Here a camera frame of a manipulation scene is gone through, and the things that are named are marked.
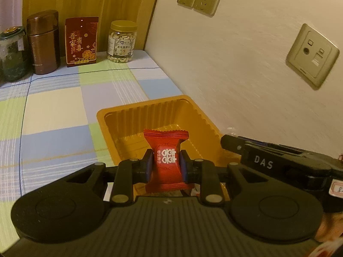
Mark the person's right hand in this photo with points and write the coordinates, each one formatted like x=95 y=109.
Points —
x=332 y=223

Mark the red gift box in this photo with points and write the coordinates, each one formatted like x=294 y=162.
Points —
x=81 y=42

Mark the red and white clothing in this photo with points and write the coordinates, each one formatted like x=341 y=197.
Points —
x=328 y=249

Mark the orange plastic tray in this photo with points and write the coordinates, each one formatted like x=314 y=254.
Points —
x=134 y=120

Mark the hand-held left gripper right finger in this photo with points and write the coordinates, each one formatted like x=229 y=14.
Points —
x=184 y=166

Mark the glass jar with dark lid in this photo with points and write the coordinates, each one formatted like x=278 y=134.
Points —
x=13 y=56

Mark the plastic jar of cashews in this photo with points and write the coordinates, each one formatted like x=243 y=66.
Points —
x=122 y=42

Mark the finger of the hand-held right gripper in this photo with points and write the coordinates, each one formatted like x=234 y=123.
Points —
x=253 y=142
x=231 y=144

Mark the red candy with white print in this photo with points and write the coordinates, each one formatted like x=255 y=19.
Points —
x=166 y=150

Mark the brown metal thermos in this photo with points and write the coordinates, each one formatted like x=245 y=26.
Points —
x=44 y=42

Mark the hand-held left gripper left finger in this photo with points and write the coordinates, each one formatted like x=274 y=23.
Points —
x=148 y=166

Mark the sheer curtain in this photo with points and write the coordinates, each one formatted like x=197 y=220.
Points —
x=10 y=2

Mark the beige wall data socket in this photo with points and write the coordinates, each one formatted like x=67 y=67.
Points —
x=312 y=56

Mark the checked tablecloth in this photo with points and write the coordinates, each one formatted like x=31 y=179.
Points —
x=59 y=112

